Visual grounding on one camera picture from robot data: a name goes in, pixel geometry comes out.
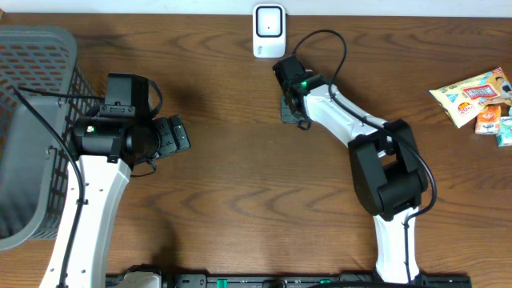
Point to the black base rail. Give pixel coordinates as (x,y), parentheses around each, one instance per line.
(217,281)

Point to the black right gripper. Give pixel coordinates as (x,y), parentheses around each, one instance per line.
(286,117)

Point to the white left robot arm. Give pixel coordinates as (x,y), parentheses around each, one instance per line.
(106,150)

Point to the grey plastic basket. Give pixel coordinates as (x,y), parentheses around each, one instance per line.
(41,62)

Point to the white barcode scanner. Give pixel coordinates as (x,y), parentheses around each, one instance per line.
(269,30)

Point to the green tissue pack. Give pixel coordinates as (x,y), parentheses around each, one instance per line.
(504,136)

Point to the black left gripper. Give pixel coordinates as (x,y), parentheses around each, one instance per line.
(168,127)

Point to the orange tissue pack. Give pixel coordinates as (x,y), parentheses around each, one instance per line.
(488,120)

